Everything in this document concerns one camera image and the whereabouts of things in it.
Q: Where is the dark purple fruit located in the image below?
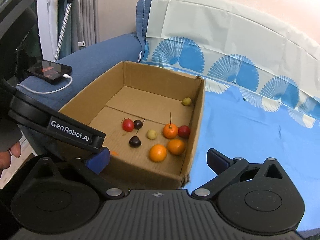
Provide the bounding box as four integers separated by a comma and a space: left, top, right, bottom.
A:
133, 119, 143, 134
129, 135, 142, 148

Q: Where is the red cherry tomato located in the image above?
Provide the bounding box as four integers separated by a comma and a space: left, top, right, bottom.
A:
178, 125, 190, 139

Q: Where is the red small fruit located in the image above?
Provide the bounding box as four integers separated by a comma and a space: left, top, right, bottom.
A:
121, 119, 135, 132

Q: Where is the large orange fruit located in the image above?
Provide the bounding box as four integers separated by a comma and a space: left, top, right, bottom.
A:
149, 144, 167, 163

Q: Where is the yellow-green small fruit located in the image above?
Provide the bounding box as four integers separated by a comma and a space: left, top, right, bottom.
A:
182, 97, 192, 106
146, 129, 158, 140

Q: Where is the person's left hand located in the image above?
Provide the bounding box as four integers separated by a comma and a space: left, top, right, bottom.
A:
0, 141, 21, 174

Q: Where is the black smartphone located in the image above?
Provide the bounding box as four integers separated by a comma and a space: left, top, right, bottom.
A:
27, 60, 72, 83

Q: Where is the blue sofa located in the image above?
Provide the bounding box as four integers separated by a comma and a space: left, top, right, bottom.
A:
16, 31, 147, 156

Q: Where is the blue patterned sheet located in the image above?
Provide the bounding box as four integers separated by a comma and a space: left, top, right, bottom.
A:
136, 0, 319, 231

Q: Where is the brown cardboard box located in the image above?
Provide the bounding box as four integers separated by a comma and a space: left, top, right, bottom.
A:
60, 61, 205, 190

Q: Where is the white charging cable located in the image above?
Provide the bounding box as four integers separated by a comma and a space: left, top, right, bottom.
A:
16, 74, 73, 95

